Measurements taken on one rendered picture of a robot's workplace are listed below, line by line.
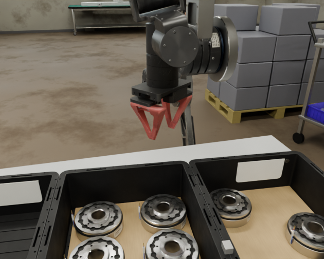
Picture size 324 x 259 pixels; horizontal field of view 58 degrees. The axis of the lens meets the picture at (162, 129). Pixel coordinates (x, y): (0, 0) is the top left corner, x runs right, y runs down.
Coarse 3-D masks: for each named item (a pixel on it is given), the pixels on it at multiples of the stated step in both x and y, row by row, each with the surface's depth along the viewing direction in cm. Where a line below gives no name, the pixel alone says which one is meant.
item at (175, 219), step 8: (152, 200) 68; (176, 200) 68; (144, 208) 66; (152, 208) 66; (176, 208) 66; (184, 208) 66; (144, 216) 63; (152, 216) 64; (160, 216) 63; (168, 216) 64; (176, 216) 64; (152, 224) 62; (160, 224) 61; (168, 224) 61
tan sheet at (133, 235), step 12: (120, 204) 72; (132, 204) 72; (132, 216) 68; (72, 228) 65; (132, 228) 64; (144, 228) 64; (72, 240) 61; (120, 240) 61; (132, 240) 61; (144, 240) 61; (132, 252) 59
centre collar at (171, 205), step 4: (160, 200) 67; (164, 200) 67; (168, 200) 67; (156, 204) 66; (160, 204) 67; (164, 204) 67; (168, 204) 66; (172, 204) 66; (156, 208) 65; (172, 208) 65; (156, 212) 64; (160, 212) 64; (164, 212) 64; (168, 212) 64; (172, 212) 64
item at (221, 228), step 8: (280, 152) 75; (288, 152) 75; (296, 152) 75; (192, 160) 71; (200, 160) 71; (208, 160) 71; (216, 160) 71; (224, 160) 72; (232, 160) 72; (304, 160) 71; (192, 168) 68; (312, 168) 69; (200, 176) 65; (320, 176) 66; (200, 184) 62; (208, 192) 60; (208, 200) 58; (208, 208) 56; (216, 224) 52; (224, 232) 50; (232, 256) 46
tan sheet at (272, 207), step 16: (256, 192) 76; (272, 192) 76; (288, 192) 76; (256, 208) 70; (272, 208) 70; (288, 208) 70; (304, 208) 70; (256, 224) 66; (272, 224) 66; (240, 240) 61; (256, 240) 61; (272, 240) 61; (240, 256) 58; (256, 256) 58; (272, 256) 58; (288, 256) 58; (304, 256) 58
